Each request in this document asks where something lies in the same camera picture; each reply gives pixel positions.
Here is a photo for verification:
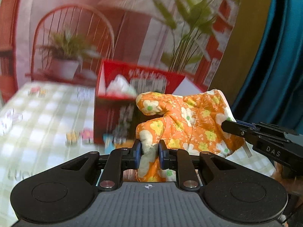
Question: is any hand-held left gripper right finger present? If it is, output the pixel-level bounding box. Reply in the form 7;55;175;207
158;139;239;191

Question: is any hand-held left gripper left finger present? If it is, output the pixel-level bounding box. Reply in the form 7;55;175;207
47;139;143;191

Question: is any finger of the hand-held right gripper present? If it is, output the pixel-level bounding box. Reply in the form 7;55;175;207
221;120;261;145

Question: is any orange floral oven mitt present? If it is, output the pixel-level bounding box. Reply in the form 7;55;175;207
135;89;245;182

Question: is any red cardboard box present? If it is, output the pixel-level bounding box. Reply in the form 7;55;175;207
93;60;209;145

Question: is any white and blue soft item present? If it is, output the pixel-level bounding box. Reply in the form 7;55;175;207
105;74;136;97

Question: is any person's right hand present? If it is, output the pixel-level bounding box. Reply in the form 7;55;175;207
271;166;303;195

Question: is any teal curtain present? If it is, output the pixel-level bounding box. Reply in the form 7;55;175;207
231;0;303;135

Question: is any green checkered tablecloth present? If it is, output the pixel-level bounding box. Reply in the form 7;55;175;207
0;82;284;194

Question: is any printed room scene backdrop cloth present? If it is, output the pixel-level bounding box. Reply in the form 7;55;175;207
0;0;245;104

